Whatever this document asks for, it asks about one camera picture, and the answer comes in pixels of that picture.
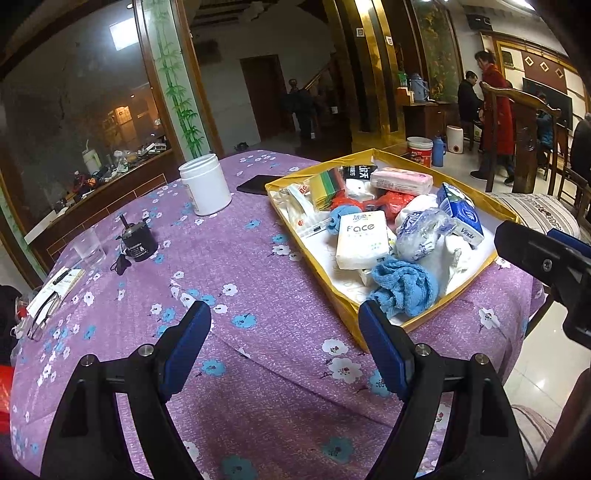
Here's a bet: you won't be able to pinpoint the small gold blue packet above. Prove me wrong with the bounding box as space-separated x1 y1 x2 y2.
394 208 456 262

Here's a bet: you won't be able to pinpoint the clear plastic cup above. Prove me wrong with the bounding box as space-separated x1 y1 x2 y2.
72 227 106 269

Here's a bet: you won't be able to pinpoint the white notebook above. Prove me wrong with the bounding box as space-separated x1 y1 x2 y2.
26 267 85 318

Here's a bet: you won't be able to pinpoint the black snack packet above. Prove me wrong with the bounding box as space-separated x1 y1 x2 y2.
342 165 377 181

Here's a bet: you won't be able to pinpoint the wooden chair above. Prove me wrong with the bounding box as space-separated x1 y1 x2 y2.
481 84 582 224

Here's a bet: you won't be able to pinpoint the blue Vinda tissue pack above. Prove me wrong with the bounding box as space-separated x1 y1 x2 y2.
437 182 484 248

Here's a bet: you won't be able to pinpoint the black bag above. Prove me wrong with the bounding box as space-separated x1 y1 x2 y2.
0 285 21 366

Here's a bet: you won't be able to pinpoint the seated person in black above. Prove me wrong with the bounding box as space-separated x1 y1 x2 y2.
457 71 483 141

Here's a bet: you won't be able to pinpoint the person in red coat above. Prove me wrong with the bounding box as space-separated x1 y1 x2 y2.
470 50 515 185

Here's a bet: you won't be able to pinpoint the colourful sponge pack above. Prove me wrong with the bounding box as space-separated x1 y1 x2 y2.
308 167 346 210

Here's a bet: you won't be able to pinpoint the lemon print tissue pack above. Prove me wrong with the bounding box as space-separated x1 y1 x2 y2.
335 211 390 270

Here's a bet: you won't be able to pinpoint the black smartphone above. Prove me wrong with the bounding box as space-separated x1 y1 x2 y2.
236 175 280 196

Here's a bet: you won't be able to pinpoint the white cloth towel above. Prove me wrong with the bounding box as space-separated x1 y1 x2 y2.
394 194 473 298

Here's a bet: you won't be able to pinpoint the blue towel cloth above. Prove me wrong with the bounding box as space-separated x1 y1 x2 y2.
368 256 439 319

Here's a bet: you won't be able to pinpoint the striped cushion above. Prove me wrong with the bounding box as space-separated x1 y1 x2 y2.
490 193 581 239

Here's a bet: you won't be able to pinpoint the blue cloth red bag bundle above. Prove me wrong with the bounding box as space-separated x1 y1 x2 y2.
327 195 363 236

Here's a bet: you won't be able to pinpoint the red bag with blue cloth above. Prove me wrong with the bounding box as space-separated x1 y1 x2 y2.
365 191 416 222

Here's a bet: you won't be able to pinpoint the pink rose tissue pack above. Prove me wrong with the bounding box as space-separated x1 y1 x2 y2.
370 167 434 196

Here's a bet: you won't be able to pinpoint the eyeglasses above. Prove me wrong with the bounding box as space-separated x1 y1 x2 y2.
26 293 61 341

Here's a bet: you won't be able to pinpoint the yellow cardboard box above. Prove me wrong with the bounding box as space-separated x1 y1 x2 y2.
266 149 519 348

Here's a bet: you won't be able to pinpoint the wooden glass cabinet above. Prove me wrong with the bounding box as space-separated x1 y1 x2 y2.
1 1 223 286

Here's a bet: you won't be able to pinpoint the long white plastic packet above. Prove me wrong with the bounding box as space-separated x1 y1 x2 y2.
270 183 329 239

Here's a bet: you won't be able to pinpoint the blue thermos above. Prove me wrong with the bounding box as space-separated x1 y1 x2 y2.
432 137 447 167

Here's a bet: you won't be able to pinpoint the white plastic jar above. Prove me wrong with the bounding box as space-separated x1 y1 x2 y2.
178 153 231 216

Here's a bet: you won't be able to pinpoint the black round device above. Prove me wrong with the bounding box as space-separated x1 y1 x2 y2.
110 214 158 276

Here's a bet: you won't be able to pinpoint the red white bucket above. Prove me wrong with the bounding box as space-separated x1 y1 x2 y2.
407 136 434 168

